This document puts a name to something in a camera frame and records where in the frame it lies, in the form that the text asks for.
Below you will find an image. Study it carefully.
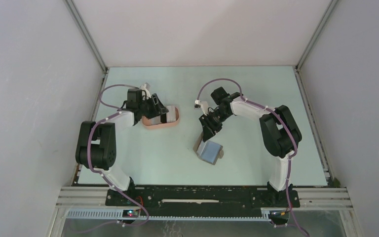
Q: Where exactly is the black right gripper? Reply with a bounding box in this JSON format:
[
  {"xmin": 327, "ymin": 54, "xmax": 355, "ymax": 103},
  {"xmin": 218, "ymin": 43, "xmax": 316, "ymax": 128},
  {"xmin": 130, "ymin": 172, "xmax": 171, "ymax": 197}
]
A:
[{"xmin": 199, "ymin": 108, "xmax": 231, "ymax": 142}]

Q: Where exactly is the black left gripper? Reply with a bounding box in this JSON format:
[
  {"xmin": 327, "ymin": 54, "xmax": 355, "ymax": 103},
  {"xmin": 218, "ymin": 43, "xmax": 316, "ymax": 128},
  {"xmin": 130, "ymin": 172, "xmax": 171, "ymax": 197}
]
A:
[{"xmin": 138, "ymin": 94, "xmax": 168, "ymax": 120}]

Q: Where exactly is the peach plastic card tray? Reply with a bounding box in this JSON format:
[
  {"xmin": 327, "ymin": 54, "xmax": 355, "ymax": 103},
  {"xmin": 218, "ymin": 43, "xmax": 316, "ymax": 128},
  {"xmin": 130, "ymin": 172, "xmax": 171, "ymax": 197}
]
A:
[{"xmin": 143, "ymin": 105, "xmax": 180, "ymax": 130}]

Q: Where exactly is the taupe leather card holder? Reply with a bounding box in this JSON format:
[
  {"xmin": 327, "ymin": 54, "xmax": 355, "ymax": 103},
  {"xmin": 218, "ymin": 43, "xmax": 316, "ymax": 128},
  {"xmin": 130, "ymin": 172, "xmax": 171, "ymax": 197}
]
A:
[{"xmin": 193, "ymin": 133, "xmax": 224, "ymax": 165}]

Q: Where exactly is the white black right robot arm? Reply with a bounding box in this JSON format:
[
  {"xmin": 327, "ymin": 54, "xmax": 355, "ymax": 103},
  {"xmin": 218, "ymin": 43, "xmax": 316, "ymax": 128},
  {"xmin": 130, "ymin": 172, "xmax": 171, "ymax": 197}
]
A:
[{"xmin": 194, "ymin": 87, "xmax": 302, "ymax": 206}]

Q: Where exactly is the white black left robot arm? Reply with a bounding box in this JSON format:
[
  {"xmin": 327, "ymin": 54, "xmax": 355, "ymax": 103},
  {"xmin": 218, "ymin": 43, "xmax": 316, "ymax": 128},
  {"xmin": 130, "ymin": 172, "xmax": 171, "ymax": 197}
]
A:
[{"xmin": 75, "ymin": 88, "xmax": 169, "ymax": 206}]

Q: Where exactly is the stack of credit cards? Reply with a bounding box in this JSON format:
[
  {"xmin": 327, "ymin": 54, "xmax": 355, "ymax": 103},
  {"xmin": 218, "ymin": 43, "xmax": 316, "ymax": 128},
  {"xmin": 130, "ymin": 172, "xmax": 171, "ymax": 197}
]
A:
[{"xmin": 150, "ymin": 114, "xmax": 167, "ymax": 125}]

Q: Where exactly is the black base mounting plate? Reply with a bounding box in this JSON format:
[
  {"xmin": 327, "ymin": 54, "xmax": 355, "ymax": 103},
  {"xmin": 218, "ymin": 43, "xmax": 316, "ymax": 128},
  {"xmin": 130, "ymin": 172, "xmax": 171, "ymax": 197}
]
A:
[{"xmin": 105, "ymin": 185, "xmax": 301, "ymax": 218}]

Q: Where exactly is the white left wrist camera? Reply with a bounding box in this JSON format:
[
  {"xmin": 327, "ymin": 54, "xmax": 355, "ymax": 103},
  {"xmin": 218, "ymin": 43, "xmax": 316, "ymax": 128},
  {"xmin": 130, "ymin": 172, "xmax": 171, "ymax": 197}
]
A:
[{"xmin": 139, "ymin": 82, "xmax": 152, "ymax": 100}]

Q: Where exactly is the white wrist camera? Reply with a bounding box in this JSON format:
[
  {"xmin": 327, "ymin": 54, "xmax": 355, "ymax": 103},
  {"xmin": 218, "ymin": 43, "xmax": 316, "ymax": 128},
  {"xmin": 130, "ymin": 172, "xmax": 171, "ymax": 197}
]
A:
[
  {"xmin": 139, "ymin": 82, "xmax": 152, "ymax": 100},
  {"xmin": 194, "ymin": 100, "xmax": 209, "ymax": 115}
]

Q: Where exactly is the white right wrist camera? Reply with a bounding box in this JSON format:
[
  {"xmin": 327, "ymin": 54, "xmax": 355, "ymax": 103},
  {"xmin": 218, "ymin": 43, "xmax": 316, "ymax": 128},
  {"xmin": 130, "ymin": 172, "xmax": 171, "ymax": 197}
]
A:
[{"xmin": 194, "ymin": 100, "xmax": 209, "ymax": 115}]

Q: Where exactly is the white cable duct strip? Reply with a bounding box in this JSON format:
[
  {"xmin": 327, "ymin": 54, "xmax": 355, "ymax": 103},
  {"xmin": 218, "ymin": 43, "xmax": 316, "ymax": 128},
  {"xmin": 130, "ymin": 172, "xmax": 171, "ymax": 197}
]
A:
[{"xmin": 66, "ymin": 208, "xmax": 270, "ymax": 221}]

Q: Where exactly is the aluminium frame rail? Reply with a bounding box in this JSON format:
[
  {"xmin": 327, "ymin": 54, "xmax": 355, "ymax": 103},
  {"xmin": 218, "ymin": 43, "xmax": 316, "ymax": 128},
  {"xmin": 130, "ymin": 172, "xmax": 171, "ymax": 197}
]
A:
[{"xmin": 56, "ymin": 186, "xmax": 112, "ymax": 209}]

